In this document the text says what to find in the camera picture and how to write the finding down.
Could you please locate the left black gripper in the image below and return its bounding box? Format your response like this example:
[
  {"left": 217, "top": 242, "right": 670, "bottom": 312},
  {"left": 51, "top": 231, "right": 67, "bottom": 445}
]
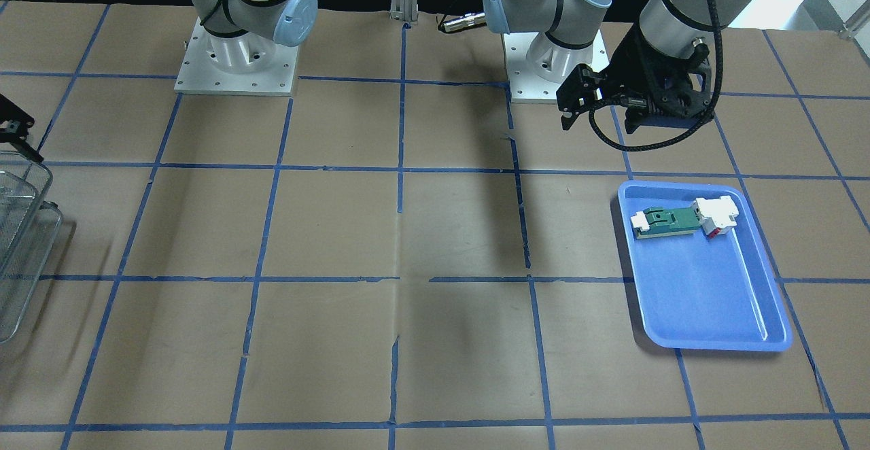
[{"left": 556, "top": 25, "right": 714, "bottom": 134}]

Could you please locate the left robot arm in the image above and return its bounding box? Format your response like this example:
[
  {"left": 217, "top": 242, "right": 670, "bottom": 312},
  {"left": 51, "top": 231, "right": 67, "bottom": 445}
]
[{"left": 483, "top": 0, "right": 752, "bottom": 133}]

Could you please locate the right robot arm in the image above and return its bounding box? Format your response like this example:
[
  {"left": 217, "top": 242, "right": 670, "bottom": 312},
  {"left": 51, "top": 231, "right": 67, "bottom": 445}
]
[{"left": 2, "top": 0, "right": 317, "bottom": 162}]

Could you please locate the white circuit breaker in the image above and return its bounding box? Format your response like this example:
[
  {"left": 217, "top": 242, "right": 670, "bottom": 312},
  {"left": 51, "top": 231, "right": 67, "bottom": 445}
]
[{"left": 692, "top": 195, "right": 740, "bottom": 239}]

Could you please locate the blue plastic tray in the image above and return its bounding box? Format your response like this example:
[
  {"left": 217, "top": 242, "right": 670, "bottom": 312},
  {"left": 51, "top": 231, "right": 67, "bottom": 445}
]
[{"left": 617, "top": 180, "right": 793, "bottom": 353}]

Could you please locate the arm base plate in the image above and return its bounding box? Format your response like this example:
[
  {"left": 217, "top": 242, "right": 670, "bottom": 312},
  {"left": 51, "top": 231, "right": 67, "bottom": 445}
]
[
  {"left": 174, "top": 20, "right": 299, "bottom": 97},
  {"left": 502, "top": 32, "right": 621, "bottom": 105}
]

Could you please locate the metal wire mesh shelf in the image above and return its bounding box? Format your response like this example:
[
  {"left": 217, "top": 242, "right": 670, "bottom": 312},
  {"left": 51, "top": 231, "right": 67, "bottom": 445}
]
[{"left": 1, "top": 152, "right": 63, "bottom": 344}]

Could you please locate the green white switch part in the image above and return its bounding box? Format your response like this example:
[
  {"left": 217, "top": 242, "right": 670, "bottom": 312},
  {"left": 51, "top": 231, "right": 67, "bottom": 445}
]
[{"left": 629, "top": 207, "right": 700, "bottom": 239}]

